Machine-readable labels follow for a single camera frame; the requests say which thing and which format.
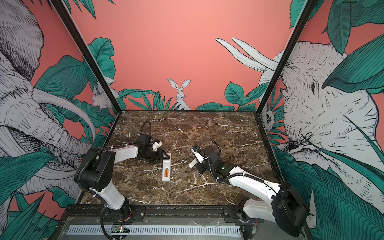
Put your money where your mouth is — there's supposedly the white remote control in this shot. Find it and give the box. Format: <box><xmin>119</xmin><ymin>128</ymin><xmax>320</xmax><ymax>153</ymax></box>
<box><xmin>162</xmin><ymin>153</ymin><xmax>171</xmax><ymax>182</ymax></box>

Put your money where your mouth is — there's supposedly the white battery cover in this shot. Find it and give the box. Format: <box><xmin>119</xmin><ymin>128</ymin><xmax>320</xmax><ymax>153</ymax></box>
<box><xmin>189</xmin><ymin>159</ymin><xmax>199</xmax><ymax>168</ymax></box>

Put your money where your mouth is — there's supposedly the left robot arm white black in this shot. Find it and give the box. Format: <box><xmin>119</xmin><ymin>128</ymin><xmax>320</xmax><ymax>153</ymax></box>
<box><xmin>74</xmin><ymin>135</ymin><xmax>171</xmax><ymax>222</ymax></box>

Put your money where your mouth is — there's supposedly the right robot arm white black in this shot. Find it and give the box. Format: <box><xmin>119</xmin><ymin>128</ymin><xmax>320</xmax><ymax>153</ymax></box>
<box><xmin>189</xmin><ymin>145</ymin><xmax>310</xmax><ymax>237</ymax></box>

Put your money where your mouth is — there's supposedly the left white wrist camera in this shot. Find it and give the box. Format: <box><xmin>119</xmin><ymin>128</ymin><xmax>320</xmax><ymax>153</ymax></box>
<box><xmin>152</xmin><ymin>141</ymin><xmax>163</xmax><ymax>152</ymax></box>

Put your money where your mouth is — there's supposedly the right black camera cable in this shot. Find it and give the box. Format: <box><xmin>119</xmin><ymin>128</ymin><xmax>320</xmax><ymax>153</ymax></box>
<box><xmin>209</xmin><ymin>138</ymin><xmax>222</xmax><ymax>157</ymax></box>

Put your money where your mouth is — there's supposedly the black camera cable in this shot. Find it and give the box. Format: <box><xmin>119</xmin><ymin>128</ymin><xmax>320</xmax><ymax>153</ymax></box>
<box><xmin>209</xmin><ymin>138</ymin><xmax>222</xmax><ymax>157</ymax></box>
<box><xmin>139</xmin><ymin>120</ymin><xmax>153</xmax><ymax>138</ymax></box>

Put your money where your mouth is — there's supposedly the left black camera cable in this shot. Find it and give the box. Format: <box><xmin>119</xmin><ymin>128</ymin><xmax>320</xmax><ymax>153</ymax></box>
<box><xmin>139</xmin><ymin>120</ymin><xmax>153</xmax><ymax>138</ymax></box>

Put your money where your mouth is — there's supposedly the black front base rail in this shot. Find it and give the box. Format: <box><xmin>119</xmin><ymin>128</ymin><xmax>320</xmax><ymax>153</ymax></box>
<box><xmin>61</xmin><ymin>204</ymin><xmax>253</xmax><ymax>224</ymax></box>

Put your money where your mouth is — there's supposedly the left black frame post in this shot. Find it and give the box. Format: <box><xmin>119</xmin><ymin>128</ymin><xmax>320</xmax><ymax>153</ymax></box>
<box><xmin>51</xmin><ymin>0</ymin><xmax>122</xmax><ymax>114</ymax></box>

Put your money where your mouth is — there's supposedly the black frame post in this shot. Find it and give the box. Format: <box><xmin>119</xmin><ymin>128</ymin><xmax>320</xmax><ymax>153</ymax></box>
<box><xmin>51</xmin><ymin>0</ymin><xmax>122</xmax><ymax>114</ymax></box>
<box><xmin>256</xmin><ymin>0</ymin><xmax>318</xmax><ymax>115</ymax></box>

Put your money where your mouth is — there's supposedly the white slotted cable duct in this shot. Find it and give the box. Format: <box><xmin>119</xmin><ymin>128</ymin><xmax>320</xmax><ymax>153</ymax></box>
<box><xmin>66</xmin><ymin>225</ymin><xmax>242</xmax><ymax>237</ymax></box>

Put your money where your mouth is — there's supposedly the right black frame post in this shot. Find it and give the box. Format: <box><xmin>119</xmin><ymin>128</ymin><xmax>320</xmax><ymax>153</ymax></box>
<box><xmin>256</xmin><ymin>0</ymin><xmax>318</xmax><ymax>115</ymax></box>

